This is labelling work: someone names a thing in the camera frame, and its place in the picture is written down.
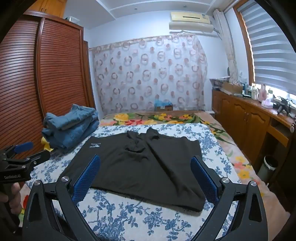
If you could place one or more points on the yellow cloth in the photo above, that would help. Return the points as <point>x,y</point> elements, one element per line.
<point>47,146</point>

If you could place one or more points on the striped window blind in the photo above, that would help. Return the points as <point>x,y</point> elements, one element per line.
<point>270,58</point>

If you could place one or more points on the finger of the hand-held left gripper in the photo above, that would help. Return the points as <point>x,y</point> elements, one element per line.
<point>23,147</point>
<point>37,157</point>

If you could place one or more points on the dark blue folded jeans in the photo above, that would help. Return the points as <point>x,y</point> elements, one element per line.
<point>74,136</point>

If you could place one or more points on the black pants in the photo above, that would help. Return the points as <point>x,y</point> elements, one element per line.
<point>138,166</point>

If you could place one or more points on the grey trash bin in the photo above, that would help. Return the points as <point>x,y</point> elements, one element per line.
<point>266,168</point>

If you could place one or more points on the black tripod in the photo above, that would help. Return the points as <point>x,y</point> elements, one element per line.
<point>283,105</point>

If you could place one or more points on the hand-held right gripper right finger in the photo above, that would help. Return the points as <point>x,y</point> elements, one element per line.
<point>204,179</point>

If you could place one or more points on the colourful floral blanket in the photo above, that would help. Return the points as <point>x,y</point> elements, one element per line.
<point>161,117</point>

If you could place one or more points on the row of toiletry bottles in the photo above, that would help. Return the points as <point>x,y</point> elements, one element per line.
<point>251,91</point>

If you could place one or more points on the tied beige curtain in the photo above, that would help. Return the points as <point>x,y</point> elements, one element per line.
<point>229,58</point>

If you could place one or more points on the blue floral white blanket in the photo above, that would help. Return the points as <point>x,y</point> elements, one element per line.
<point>138,222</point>

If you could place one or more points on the pink bottle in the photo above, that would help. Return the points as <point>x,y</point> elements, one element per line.
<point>262,92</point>

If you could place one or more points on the person's left hand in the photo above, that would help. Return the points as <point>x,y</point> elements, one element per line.
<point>15,197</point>

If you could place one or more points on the cardboard box with blue bag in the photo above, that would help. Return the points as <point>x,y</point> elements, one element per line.
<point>165,107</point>

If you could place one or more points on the wall air conditioner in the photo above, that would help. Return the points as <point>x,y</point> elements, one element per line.
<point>189,25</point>

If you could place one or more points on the patterned flat box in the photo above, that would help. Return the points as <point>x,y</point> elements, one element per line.
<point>218,82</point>

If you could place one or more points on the wooden cabinet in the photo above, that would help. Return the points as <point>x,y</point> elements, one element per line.
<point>242,115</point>

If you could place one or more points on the light blue folded jeans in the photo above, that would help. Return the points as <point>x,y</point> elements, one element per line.
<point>69,115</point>

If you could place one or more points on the wooden louvered wardrobe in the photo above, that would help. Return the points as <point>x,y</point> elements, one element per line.
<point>57,69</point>

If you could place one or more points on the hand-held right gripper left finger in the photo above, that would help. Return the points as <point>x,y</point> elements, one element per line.
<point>86,178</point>

